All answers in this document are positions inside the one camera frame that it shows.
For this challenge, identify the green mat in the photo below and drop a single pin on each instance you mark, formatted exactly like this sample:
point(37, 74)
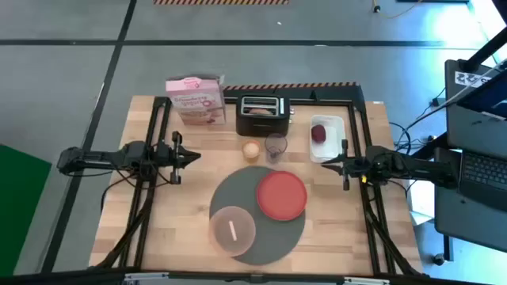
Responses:
point(20, 206)

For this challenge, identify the white marker sticker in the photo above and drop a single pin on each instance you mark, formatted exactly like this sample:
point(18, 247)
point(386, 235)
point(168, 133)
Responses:
point(467, 78)

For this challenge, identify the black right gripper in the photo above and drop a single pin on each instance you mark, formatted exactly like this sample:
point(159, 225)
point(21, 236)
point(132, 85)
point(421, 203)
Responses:
point(354, 166)

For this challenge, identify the white box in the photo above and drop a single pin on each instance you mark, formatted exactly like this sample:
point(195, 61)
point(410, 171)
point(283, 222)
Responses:
point(421, 198)

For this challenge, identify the orange cup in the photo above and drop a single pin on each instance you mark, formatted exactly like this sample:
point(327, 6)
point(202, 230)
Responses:
point(251, 149)

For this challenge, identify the grey round woven placemat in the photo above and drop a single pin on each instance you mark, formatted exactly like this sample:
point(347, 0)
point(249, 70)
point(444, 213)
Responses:
point(273, 241)

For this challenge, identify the pink bowl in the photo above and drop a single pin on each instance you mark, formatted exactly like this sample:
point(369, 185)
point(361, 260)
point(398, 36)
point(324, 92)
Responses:
point(222, 237)

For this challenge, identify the clear drinking glass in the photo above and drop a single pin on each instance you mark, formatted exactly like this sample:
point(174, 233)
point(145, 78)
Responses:
point(282, 143)

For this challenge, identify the brown toast slice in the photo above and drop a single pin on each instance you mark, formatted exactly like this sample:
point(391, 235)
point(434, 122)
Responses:
point(259, 111)

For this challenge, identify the black beam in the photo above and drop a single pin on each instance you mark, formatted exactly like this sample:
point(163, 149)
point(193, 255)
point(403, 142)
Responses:
point(79, 279)

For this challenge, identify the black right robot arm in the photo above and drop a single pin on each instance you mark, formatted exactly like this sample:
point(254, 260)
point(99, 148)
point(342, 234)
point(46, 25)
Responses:
point(416, 170)

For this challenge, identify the silver bracket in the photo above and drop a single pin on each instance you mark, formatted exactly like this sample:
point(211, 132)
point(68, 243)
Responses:
point(366, 281)
point(146, 277)

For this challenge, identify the black caster wheel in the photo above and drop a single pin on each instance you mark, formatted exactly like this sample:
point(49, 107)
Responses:
point(439, 259)

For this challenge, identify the dark monitor screen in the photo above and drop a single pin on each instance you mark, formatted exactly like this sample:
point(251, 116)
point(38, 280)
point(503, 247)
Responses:
point(491, 97)

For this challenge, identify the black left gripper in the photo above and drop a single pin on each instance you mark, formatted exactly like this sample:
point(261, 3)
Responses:
point(176, 158)

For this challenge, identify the white plastic tray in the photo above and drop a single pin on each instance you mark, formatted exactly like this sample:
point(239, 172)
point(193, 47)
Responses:
point(334, 146)

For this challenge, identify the grey cart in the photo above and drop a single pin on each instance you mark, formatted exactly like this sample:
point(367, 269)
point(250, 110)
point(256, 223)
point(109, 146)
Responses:
point(467, 229)

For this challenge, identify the black floor tape line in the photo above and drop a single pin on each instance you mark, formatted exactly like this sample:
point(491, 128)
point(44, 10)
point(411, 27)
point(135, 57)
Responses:
point(237, 42)
point(116, 51)

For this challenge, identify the red apple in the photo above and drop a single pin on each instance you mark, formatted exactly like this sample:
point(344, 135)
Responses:
point(318, 133)

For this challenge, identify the black aluminium table frame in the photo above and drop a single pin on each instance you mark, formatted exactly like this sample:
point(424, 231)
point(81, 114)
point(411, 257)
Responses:
point(336, 96)

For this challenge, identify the black toaster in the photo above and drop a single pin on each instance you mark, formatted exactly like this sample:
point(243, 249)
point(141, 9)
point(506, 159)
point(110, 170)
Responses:
point(261, 126)

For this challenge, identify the black pole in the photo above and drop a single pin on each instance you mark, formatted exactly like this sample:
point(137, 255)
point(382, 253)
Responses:
point(485, 49)

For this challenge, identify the black laptop keyboard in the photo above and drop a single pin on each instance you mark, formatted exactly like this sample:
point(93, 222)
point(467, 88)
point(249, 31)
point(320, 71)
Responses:
point(483, 170)

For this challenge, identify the red plate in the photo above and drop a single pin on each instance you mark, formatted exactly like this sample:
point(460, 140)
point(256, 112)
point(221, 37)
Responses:
point(282, 196)

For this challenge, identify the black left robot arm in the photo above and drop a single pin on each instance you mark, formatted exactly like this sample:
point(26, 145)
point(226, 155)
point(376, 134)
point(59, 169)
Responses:
point(99, 158)

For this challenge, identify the pink cereal box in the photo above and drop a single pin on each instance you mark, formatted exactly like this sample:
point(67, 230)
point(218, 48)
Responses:
point(196, 103)

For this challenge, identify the hazard striped tape strip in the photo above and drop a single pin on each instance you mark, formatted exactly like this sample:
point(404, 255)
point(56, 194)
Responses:
point(297, 86)

